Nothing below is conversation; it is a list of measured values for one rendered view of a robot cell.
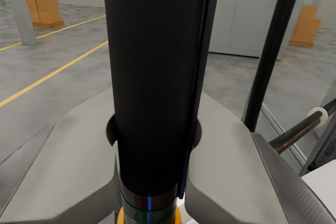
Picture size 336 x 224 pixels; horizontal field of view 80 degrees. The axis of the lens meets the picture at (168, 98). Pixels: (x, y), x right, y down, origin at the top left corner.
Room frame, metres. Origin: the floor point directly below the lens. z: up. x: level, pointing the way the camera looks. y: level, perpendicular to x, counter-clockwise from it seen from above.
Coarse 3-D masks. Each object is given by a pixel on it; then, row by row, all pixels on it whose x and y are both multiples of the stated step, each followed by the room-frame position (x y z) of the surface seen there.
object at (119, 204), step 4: (120, 184) 0.42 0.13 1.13; (120, 188) 0.40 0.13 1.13; (120, 192) 0.39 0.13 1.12; (120, 196) 0.38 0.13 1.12; (120, 200) 0.37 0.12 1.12; (120, 204) 0.36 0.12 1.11; (116, 208) 0.40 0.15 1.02; (120, 208) 0.36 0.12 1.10; (116, 216) 0.39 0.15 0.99; (116, 220) 0.38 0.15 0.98
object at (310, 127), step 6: (330, 114) 0.28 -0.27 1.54; (318, 120) 0.25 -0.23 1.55; (312, 126) 0.24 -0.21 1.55; (300, 132) 0.22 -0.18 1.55; (306, 132) 0.22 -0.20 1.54; (294, 138) 0.21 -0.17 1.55; (282, 144) 0.19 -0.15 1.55; (288, 144) 0.19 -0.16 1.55; (276, 150) 0.18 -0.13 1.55; (282, 150) 0.18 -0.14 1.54
